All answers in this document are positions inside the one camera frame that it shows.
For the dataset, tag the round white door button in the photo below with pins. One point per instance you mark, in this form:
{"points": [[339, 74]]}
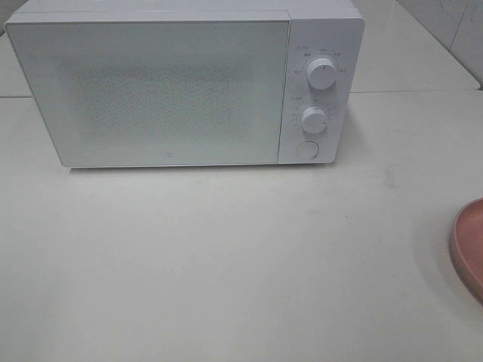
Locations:
{"points": [[307, 150]]}

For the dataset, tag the pink round plate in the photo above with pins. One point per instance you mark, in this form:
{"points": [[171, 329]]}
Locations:
{"points": [[466, 247]]}

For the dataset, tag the white microwave door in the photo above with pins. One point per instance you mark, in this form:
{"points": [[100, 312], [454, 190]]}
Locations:
{"points": [[153, 94]]}

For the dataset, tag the lower white timer knob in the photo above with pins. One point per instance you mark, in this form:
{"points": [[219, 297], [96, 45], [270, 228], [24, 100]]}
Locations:
{"points": [[313, 120]]}

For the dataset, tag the upper white power knob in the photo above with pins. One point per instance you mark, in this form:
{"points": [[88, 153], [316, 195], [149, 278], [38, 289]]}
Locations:
{"points": [[321, 73]]}

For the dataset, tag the white microwave oven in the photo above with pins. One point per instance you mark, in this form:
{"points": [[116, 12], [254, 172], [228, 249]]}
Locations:
{"points": [[316, 28]]}

